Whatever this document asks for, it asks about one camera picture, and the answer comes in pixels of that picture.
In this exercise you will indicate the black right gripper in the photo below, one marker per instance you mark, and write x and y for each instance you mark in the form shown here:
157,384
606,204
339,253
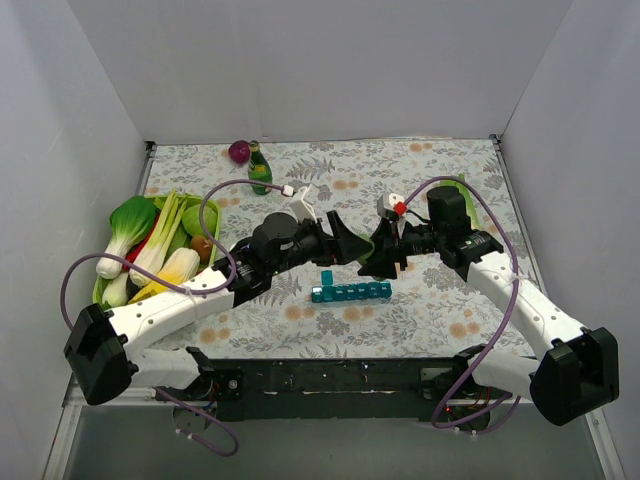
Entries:
393,245

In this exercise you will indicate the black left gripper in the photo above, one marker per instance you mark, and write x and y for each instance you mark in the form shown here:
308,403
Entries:
331,239

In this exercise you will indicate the teal weekly pill organizer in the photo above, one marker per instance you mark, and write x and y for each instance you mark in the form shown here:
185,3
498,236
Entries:
330,292

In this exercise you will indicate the green pill bottle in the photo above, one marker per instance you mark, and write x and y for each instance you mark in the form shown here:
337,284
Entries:
367,254

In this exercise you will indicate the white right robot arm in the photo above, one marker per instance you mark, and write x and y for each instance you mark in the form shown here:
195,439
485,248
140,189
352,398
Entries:
574,369

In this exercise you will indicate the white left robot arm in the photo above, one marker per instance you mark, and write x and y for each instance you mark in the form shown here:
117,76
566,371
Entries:
110,351

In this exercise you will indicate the napa cabbage on table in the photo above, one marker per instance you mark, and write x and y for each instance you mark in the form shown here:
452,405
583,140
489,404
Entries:
470,207

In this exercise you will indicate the green glass bottle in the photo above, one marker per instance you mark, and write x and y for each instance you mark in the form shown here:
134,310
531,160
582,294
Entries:
259,169

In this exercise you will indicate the red onion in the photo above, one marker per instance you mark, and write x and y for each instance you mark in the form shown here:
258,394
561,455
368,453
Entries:
239,152

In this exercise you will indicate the brown mushroom toy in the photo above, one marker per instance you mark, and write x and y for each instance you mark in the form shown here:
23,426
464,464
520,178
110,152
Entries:
203,246

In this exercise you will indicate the round green cabbage toy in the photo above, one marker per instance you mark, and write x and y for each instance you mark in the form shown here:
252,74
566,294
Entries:
191,220

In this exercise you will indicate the yellow white cabbage toy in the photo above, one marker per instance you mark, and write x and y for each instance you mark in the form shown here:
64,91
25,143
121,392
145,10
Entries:
181,266

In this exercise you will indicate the celery stalks toy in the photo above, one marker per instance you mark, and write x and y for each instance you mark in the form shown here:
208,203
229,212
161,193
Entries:
152,256

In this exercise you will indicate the green plastic basket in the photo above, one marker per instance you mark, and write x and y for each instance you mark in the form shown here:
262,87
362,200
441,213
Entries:
108,269

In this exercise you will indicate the red chili pepper toy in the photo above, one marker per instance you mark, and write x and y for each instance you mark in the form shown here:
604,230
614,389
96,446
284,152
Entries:
135,250

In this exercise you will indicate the bok choy toy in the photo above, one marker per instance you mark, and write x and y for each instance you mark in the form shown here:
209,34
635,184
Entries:
130,223

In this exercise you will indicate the small white green vegetable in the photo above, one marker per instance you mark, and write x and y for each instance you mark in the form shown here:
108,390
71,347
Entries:
115,293

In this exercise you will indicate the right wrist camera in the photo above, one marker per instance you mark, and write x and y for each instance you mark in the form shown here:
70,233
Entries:
391,206

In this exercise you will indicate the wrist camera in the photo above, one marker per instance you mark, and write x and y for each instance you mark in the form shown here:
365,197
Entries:
302,203
391,206

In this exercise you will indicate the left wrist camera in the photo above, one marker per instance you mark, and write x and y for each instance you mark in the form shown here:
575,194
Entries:
302,203

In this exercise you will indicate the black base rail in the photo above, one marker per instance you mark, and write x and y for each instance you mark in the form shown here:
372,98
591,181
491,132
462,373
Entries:
252,389

